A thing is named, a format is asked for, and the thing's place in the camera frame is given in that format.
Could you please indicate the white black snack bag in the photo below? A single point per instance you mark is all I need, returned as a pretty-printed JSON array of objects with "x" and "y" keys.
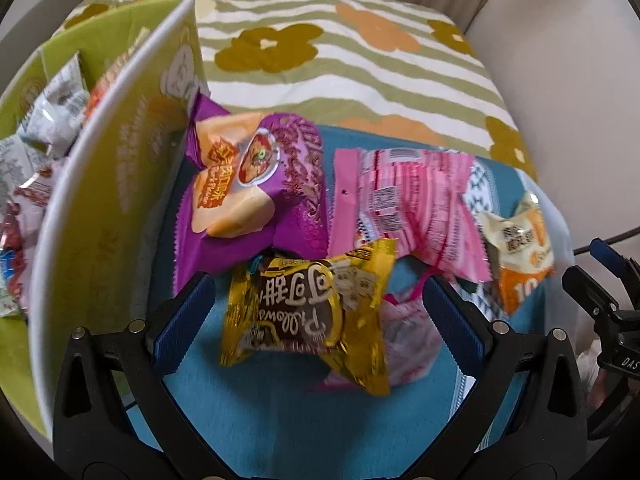
[{"x": 15, "y": 165}]

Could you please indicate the gold pillow snack bag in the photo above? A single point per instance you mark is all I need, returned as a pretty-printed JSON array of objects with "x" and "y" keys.
[{"x": 297, "y": 306}]

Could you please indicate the black floor lamp stand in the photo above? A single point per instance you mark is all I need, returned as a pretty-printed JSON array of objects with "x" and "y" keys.
[{"x": 611, "y": 240}]

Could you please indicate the floral striped bed quilt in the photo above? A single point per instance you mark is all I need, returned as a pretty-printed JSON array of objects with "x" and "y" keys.
[{"x": 379, "y": 66}]

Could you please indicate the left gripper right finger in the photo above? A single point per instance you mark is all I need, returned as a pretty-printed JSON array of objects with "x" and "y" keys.
[{"x": 523, "y": 418}]

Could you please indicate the grey bed headboard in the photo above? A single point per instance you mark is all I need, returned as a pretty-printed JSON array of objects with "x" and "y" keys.
[{"x": 36, "y": 26}]

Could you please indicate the orange white snack bag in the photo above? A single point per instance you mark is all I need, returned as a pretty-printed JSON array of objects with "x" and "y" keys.
[{"x": 519, "y": 250}]

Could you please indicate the pink striped snack bag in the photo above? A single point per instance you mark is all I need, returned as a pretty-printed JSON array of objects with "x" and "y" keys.
[{"x": 413, "y": 196}]

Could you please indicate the purple potato chips bag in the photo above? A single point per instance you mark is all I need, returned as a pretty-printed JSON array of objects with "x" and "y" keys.
[{"x": 259, "y": 185}]

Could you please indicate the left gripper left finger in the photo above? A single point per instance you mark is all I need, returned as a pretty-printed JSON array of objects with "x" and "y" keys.
[{"x": 114, "y": 417}]

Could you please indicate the white pink snack bag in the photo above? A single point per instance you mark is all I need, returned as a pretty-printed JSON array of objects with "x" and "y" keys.
[{"x": 386, "y": 341}]

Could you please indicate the mauve crinkled snack bag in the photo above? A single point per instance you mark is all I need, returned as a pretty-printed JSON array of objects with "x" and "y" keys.
[{"x": 20, "y": 229}]

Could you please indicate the person right hand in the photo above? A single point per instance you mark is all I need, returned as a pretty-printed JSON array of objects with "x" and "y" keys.
[{"x": 600, "y": 388}]

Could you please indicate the green cardboard box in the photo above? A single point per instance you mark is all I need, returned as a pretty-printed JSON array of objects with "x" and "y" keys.
[{"x": 95, "y": 250}]

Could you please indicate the white grey snack bag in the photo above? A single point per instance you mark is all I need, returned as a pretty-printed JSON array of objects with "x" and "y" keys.
[{"x": 55, "y": 119}]

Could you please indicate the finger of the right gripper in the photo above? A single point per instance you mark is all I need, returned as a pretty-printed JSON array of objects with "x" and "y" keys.
[
  {"x": 625, "y": 269},
  {"x": 585, "y": 289}
]

